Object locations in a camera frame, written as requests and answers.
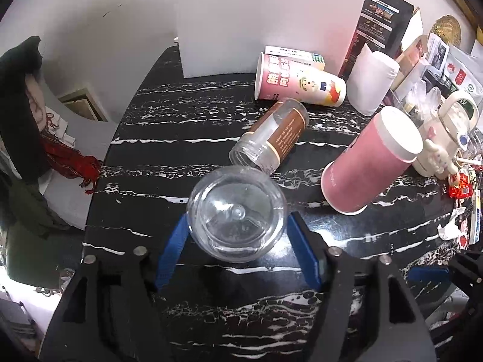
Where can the white cartoon kettle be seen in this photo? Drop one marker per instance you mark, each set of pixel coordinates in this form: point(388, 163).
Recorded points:
point(445, 135)

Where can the cartoon printed paper cup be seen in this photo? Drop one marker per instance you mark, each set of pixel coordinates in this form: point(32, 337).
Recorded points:
point(302, 83)

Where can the white packet with red logo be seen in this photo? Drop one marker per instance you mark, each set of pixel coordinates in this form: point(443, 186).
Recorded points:
point(454, 71)

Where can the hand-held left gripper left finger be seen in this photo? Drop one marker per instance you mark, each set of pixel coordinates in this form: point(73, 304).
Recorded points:
point(171, 250)

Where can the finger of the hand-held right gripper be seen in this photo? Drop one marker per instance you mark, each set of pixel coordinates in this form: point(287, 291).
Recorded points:
point(426, 274)

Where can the clear jar with brown label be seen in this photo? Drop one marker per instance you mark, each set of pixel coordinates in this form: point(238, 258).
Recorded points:
point(269, 135)

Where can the white foam board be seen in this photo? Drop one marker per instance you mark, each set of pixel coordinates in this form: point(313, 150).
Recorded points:
point(264, 22)

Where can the dark hanging garment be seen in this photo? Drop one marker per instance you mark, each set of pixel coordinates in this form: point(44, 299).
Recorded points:
point(20, 109)

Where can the white paper roll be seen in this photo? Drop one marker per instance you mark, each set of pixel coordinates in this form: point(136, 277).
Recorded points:
point(371, 81)

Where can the green cloth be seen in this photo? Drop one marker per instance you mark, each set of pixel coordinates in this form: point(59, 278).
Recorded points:
point(30, 241)

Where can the small white printed box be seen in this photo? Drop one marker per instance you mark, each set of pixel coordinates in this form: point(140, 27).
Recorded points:
point(294, 54)

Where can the white packet with green logo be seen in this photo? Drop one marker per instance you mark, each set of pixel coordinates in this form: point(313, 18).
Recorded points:
point(471, 86)

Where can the black printed bag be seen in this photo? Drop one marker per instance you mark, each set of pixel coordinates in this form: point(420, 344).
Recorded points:
point(381, 26)

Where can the pink paper cup white lid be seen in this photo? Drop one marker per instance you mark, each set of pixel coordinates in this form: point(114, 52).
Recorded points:
point(371, 160)

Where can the crumpled white tissue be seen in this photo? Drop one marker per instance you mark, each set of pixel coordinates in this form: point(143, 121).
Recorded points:
point(449, 228)

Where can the red snack packet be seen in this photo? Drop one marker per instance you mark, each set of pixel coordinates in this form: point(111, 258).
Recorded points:
point(459, 189)

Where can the golden round plate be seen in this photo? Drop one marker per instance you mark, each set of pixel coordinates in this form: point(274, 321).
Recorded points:
point(447, 30)

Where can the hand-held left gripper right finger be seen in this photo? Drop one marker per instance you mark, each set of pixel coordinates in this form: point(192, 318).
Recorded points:
point(307, 258)

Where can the clear plastic cup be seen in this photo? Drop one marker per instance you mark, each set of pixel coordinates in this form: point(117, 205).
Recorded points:
point(236, 215)

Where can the red fringed scarf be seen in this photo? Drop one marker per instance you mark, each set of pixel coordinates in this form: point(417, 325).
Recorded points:
point(71, 162)

